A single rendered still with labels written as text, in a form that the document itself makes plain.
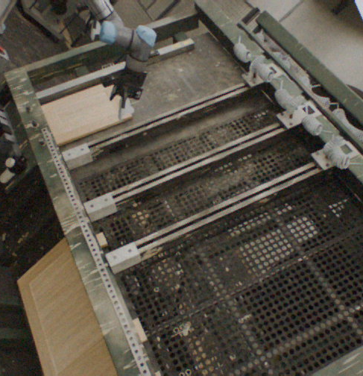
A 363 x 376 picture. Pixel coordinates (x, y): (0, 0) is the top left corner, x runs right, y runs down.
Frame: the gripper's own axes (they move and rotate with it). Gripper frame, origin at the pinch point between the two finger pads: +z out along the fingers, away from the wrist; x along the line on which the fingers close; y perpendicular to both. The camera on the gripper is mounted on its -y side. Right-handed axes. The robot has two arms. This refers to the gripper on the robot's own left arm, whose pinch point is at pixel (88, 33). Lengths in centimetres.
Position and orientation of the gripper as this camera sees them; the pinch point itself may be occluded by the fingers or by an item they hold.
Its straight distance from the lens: 242.8
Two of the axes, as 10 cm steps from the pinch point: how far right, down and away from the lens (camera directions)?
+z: -3.7, 7.5, 5.5
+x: -3.4, -6.6, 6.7
